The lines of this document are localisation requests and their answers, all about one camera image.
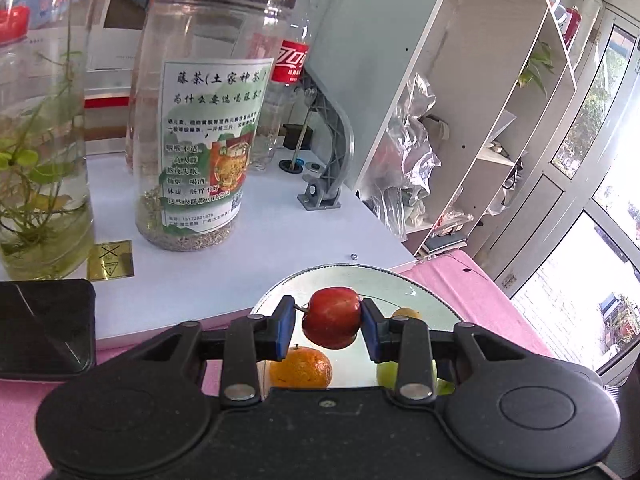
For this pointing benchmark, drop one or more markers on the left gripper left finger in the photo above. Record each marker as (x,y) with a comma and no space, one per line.
(249,341)

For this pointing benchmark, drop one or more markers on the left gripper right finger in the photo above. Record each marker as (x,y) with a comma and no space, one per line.
(405,341)

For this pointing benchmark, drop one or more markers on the brown kiwi fruit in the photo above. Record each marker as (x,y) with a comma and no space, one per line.
(406,313)

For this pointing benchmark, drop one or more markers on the large green fruit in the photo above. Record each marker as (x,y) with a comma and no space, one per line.
(386,374)

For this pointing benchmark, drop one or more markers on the small orange mandarin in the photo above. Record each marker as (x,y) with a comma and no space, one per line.
(302,368)

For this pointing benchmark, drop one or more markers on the red apple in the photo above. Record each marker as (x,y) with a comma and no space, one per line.
(332,317)

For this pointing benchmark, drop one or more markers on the white ceramic plate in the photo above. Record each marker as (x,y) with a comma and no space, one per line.
(390,291)

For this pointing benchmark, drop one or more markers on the crumpled clear plastic bag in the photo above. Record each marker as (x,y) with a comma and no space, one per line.
(399,172)

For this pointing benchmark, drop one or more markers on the black smartphone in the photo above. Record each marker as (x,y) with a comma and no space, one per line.
(48,330)

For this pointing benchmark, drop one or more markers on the tall glass plant vase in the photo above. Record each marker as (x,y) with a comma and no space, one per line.
(46,214)

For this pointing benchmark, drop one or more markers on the cola bottle red label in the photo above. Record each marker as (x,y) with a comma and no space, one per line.
(280,91)

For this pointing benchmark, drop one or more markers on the white shelf unit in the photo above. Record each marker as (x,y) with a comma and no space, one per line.
(470,51)

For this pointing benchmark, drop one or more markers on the clear tea jar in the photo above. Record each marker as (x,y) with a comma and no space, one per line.
(199,82)

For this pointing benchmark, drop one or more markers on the potted green plant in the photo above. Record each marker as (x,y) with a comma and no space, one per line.
(539,61)

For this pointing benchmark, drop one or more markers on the grey hinged metal bracket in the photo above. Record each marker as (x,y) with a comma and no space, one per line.
(337,146)

